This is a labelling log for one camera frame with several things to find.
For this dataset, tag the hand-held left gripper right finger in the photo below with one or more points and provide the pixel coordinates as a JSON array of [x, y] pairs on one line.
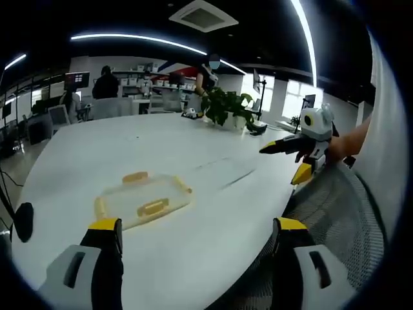
[[309, 274]]

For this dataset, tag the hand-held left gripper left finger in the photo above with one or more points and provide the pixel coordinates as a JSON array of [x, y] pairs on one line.
[[80, 274]]

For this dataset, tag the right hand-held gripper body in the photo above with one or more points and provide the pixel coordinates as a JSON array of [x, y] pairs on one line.
[[317, 129]]

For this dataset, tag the small green plant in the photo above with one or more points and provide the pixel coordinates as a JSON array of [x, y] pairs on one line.
[[295, 120]]

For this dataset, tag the black device on table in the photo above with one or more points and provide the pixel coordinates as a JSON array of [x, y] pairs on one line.
[[258, 130]]

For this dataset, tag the grey mesh office chair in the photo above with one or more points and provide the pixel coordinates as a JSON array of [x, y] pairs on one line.
[[338, 219]]

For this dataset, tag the monitor on black stand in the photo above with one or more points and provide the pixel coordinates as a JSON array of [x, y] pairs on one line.
[[257, 80]]

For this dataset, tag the green potted plant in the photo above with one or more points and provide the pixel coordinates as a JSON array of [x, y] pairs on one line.
[[226, 106]]

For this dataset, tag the black rounded object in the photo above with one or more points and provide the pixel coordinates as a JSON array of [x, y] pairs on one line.
[[24, 223]]

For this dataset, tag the curved ceiling light strip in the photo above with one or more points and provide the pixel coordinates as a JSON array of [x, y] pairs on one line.
[[308, 35], [138, 38]]

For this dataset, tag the clear plastic lid yellow clips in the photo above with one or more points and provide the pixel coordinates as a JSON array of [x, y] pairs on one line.
[[145, 200]]

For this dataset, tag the shelf with white boxes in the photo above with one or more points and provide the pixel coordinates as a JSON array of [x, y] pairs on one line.
[[161, 80]]

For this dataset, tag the ceiling air vent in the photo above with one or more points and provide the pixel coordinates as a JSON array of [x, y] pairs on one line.
[[204, 14]]

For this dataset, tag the white office chair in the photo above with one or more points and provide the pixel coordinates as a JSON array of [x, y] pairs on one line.
[[59, 115]]

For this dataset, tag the black monitor red display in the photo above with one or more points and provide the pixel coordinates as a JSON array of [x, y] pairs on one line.
[[76, 80]]

